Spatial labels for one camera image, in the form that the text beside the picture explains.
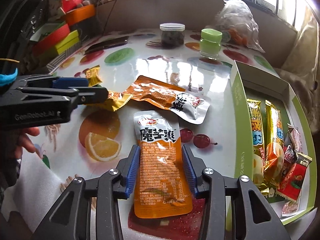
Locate glass jar white lid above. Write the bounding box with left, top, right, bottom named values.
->
left=159, top=23, right=185, bottom=48

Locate orange white snack pouch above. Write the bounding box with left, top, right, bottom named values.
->
left=133, top=110, right=193, bottom=219

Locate gold snack stick right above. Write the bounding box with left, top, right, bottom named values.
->
left=264, top=100, right=284, bottom=189

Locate person's left hand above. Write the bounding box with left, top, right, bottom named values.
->
left=13, top=127, right=40, bottom=159

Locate orange storage box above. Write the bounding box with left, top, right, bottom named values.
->
left=64, top=4, right=96, bottom=26

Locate yellow green storage box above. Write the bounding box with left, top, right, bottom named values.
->
left=48, top=30, right=80, bottom=57

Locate small gold snack packet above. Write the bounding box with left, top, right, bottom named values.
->
left=85, top=65, right=103, bottom=87

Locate gold snack stick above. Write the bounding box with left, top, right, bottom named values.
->
left=247, top=99, right=265, bottom=187
left=264, top=100, right=284, bottom=189

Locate blue wrist band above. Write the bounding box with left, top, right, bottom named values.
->
left=0, top=68, right=18, bottom=87

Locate green lidded jar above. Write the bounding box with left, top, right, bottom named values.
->
left=199, top=28, right=222, bottom=60

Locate gold snack stick left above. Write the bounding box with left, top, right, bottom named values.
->
left=247, top=99, right=265, bottom=187

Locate pink white snack packet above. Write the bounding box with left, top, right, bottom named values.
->
left=288, top=124, right=303, bottom=153

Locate green white cardboard box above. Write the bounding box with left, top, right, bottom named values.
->
left=230, top=61, right=317, bottom=225

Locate red storage box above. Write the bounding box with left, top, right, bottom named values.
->
left=33, top=23, right=70, bottom=56

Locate beige curtain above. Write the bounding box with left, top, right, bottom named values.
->
left=276, top=8, right=319, bottom=134

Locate clear plastic bag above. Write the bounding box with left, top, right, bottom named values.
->
left=206, top=0, right=265, bottom=53

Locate red snack packet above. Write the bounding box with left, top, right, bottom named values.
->
left=277, top=153, right=312, bottom=202

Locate long yellow snack bar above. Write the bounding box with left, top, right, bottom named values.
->
left=87, top=90, right=132, bottom=112

